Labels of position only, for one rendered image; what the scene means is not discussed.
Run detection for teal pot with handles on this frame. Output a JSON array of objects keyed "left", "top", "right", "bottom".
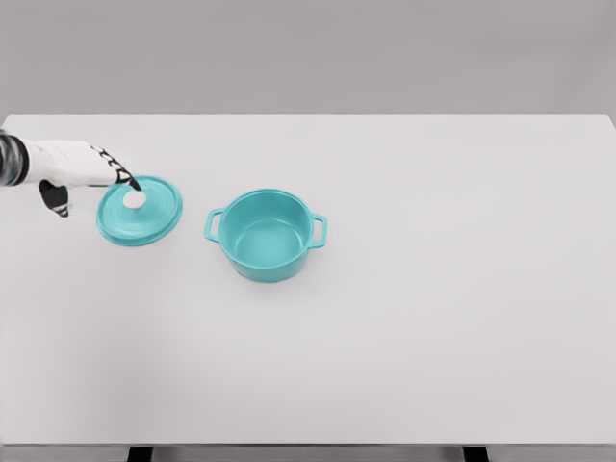
[{"left": 203, "top": 188, "right": 329, "bottom": 284}]

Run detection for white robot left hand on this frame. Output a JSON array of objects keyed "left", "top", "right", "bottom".
[{"left": 37, "top": 140, "right": 142, "bottom": 218}]

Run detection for teal pot lid white knob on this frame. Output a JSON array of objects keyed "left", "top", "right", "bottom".
[{"left": 95, "top": 174, "right": 185, "bottom": 248}]

